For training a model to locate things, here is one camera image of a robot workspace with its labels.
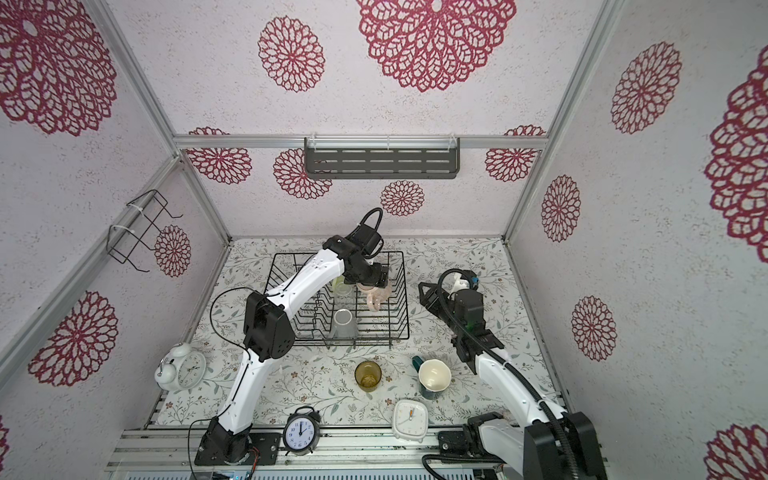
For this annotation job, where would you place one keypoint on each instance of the grey wall shelf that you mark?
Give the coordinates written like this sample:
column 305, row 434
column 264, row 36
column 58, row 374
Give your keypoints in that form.
column 383, row 160

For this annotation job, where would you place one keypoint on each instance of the amber glass cup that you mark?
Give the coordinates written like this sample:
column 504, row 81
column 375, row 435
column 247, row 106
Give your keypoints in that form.
column 368, row 375

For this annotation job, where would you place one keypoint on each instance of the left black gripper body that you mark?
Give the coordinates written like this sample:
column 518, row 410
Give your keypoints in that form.
column 373, row 275

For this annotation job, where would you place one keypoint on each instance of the green ceramic mug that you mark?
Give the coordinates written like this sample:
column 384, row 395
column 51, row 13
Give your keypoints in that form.
column 340, row 282

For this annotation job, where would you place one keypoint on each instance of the black wire dish rack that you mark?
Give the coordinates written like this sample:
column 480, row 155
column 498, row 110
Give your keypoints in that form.
column 312, row 323

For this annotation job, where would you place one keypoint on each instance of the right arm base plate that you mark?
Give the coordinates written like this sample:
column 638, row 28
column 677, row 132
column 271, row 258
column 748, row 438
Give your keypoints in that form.
column 462, row 446

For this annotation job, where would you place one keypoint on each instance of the clear glass cup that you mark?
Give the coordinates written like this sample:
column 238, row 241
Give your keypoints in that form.
column 344, row 292

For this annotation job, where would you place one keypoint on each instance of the black wire wall basket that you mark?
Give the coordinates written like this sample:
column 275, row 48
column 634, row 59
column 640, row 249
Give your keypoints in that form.
column 124, row 239

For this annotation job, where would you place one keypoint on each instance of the black round alarm clock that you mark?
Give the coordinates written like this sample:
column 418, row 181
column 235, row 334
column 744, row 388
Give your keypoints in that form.
column 301, row 432

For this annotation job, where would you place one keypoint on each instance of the dark green cream mug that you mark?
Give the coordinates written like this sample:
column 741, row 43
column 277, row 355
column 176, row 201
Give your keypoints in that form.
column 434, row 377

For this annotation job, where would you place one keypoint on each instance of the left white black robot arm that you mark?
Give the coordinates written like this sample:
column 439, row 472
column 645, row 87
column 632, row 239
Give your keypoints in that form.
column 269, row 334

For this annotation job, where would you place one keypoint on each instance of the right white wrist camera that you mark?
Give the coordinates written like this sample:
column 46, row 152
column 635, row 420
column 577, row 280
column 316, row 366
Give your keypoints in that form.
column 467, row 279

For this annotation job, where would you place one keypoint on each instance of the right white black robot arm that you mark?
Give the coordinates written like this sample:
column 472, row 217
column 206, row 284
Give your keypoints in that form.
column 542, row 440

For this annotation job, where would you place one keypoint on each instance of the grey ceramic mug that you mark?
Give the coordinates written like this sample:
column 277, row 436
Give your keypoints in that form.
column 344, row 325

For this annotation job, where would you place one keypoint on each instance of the white square alarm clock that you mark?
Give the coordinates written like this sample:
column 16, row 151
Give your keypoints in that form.
column 410, row 420

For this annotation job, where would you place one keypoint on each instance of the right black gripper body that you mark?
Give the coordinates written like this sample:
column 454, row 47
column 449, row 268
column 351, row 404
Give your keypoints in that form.
column 434, row 298

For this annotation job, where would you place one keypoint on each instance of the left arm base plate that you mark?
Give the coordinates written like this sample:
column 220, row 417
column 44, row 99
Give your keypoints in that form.
column 222, row 449

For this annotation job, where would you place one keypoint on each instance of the white twin-bell alarm clock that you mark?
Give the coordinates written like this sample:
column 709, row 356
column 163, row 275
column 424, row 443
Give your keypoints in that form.
column 182, row 368

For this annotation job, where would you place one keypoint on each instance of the pink iridescent mug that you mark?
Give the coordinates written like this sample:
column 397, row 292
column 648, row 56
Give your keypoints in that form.
column 376, row 296

